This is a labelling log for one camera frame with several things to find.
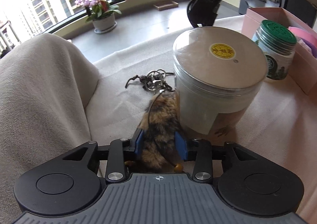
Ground pink cardboard box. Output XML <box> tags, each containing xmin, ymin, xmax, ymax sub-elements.
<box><xmin>242</xmin><ymin>8</ymin><xmax>316</xmax><ymax>95</ymax></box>

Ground pink soft object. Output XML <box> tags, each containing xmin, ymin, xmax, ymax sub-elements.
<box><xmin>288</xmin><ymin>26</ymin><xmax>316</xmax><ymax>58</ymax></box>

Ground metal key ring bundle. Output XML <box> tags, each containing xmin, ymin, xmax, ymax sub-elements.
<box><xmin>124</xmin><ymin>68</ymin><xmax>175</xmax><ymax>95</ymax></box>

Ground pink orchid flower pot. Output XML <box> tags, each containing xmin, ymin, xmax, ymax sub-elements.
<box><xmin>75</xmin><ymin>0</ymin><xmax>121</xmax><ymax>34</ymax></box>

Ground brown furry tail keychain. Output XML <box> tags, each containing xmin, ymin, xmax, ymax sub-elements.
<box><xmin>138</xmin><ymin>92</ymin><xmax>183</xmax><ymax>173</ymax></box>

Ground brown shallow tray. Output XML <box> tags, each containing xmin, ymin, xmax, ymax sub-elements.
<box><xmin>153</xmin><ymin>1</ymin><xmax>179</xmax><ymax>11</ymax></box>

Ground beige blanket cushion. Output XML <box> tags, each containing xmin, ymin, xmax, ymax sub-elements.
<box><xmin>1</xmin><ymin>34</ymin><xmax>99</xmax><ymax>223</ymax></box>

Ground green lid glass jar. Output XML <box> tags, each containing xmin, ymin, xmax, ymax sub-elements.
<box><xmin>252</xmin><ymin>20</ymin><xmax>297</xmax><ymax>81</ymax></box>

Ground large tan lid canister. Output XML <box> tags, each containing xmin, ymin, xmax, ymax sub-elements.
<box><xmin>173</xmin><ymin>27</ymin><xmax>268</xmax><ymax>140</ymax></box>

